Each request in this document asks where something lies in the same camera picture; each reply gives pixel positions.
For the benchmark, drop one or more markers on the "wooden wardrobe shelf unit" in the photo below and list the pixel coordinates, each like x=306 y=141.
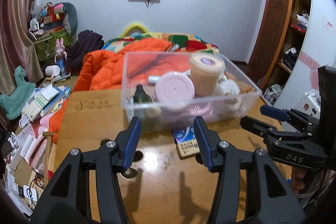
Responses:
x=279 y=31

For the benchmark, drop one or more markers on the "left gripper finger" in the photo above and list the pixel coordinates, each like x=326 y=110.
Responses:
x=286 y=115
x=271 y=134

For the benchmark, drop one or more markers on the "pile of books and papers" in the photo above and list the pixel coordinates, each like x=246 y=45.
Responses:
x=33 y=148

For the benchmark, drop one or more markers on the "orange down jacket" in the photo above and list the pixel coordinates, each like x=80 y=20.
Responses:
x=102 y=69

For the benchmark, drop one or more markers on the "clear plastic storage bin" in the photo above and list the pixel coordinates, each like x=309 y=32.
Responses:
x=138 y=66

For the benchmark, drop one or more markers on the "blue tissue packet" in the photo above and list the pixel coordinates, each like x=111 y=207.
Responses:
x=184 y=135

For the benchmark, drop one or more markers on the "dark purple cloth heap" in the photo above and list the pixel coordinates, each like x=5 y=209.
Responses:
x=87 y=41

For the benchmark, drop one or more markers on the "teal dinosaur plush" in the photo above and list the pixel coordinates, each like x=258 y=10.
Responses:
x=13 y=104

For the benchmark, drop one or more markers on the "white drawstring pouch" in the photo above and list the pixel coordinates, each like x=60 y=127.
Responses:
x=221 y=78

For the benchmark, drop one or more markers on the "cream paper roll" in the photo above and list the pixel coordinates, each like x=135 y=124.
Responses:
x=205 y=70

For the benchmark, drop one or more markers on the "white mug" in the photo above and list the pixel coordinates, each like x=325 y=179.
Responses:
x=52 y=70

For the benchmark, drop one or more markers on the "teal white tube bottle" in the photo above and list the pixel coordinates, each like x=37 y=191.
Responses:
x=153 y=79

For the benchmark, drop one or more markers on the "cluttered green storage box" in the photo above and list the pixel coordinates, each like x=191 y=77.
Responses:
x=46 y=25

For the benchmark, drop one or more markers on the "colourful patchwork bed quilt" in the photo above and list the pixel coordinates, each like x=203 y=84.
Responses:
x=179 y=42

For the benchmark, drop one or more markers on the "pink brown curtain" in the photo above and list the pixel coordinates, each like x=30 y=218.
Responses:
x=16 y=47

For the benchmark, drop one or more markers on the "dark green glass bottle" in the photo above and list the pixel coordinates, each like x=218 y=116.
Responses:
x=146 y=111

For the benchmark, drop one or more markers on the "pink bunny water bottle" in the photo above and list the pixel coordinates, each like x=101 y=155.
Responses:
x=60 y=56

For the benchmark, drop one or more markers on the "yellow curved headboard cushion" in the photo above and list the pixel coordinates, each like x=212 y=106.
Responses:
x=134 y=27

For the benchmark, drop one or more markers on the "pink round lidded jar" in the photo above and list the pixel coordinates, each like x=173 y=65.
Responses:
x=174 y=90

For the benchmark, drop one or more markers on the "grey round cushion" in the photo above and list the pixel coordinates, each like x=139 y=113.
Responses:
x=70 y=21

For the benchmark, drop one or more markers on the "person's hand on gripper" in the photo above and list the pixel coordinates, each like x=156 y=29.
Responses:
x=296 y=183

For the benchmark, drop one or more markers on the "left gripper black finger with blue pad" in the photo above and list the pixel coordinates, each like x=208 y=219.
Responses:
x=67 y=197
x=268 y=198

